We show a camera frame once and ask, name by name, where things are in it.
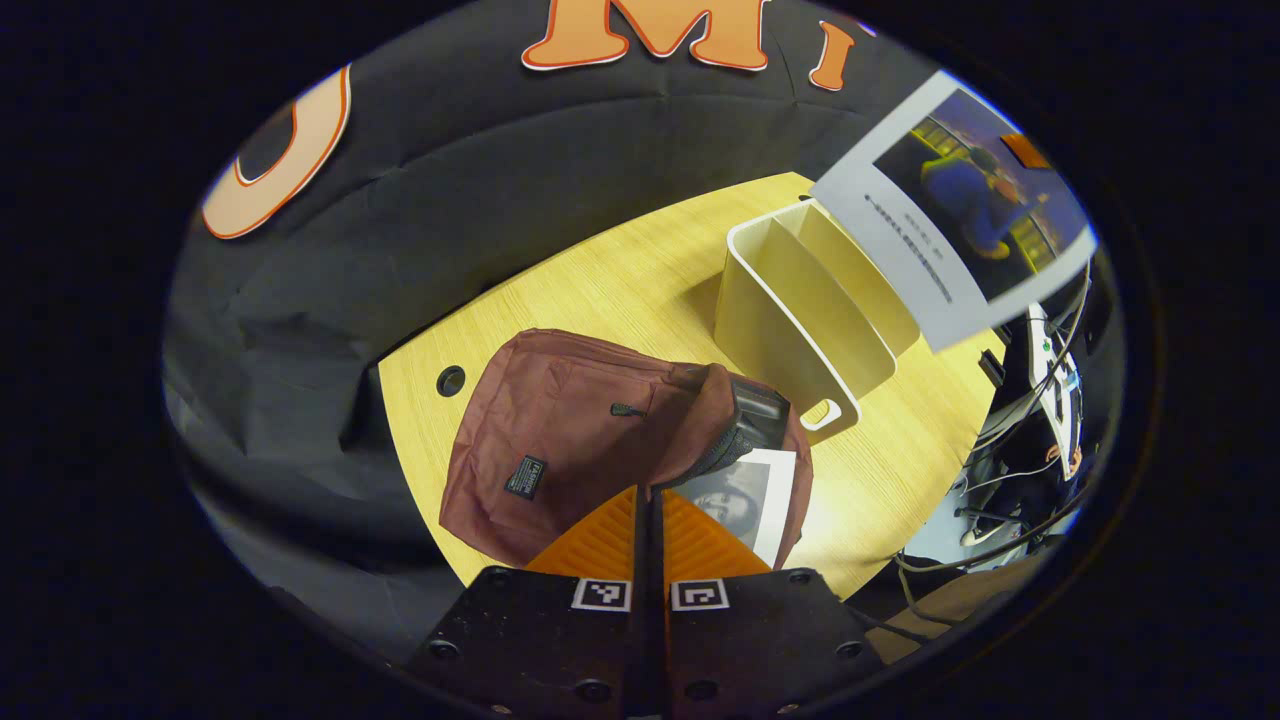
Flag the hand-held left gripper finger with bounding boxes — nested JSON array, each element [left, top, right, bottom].
[[650, 487, 886, 719], [408, 485, 651, 720]]

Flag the white book with blue photo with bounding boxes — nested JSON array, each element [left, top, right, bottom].
[[810, 70, 1098, 353]]

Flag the white book with portrait cover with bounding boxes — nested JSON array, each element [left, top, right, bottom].
[[678, 448, 799, 569]]

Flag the maroon schoolbag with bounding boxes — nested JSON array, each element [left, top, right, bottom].
[[438, 328, 814, 571]]

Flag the white bookshelf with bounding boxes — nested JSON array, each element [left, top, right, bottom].
[[713, 198, 921, 446]]

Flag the white electronics board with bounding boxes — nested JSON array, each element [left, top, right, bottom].
[[1025, 303, 1086, 481]]

